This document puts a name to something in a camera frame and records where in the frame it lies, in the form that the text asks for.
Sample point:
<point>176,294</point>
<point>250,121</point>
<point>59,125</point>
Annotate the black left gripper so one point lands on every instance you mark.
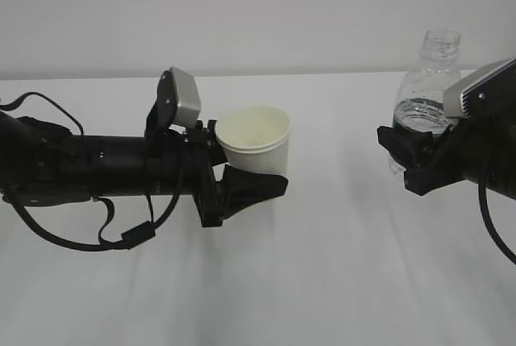
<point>236,191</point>

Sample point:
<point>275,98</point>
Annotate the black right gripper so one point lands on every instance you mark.
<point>435,161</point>

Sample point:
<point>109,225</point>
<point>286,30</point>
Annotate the clear water bottle green label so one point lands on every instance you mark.
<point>418,105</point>

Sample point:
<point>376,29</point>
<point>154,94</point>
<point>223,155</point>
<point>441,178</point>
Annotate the white paper cup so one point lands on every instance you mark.
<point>255,139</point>

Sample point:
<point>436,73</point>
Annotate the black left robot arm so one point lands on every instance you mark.
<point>45,164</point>

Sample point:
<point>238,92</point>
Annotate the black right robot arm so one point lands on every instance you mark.
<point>498,143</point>

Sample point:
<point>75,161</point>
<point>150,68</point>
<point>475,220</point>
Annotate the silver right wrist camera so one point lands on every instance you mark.
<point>488,91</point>

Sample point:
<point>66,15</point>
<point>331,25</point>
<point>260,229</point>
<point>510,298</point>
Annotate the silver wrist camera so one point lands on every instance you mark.
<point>488,91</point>
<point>177,103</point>

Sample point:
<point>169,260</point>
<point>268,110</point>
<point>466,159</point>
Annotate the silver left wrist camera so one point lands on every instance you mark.
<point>177,103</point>

